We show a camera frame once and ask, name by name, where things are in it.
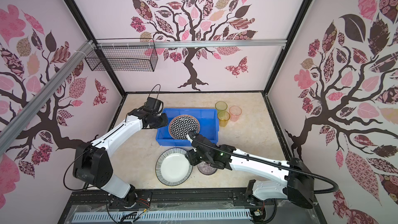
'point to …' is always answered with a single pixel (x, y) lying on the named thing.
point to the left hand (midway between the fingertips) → (166, 123)
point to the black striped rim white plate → (172, 167)
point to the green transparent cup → (221, 106)
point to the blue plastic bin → (208, 120)
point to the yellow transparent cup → (223, 116)
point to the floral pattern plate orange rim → (180, 125)
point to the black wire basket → (125, 54)
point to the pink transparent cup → (235, 112)
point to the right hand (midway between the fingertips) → (187, 153)
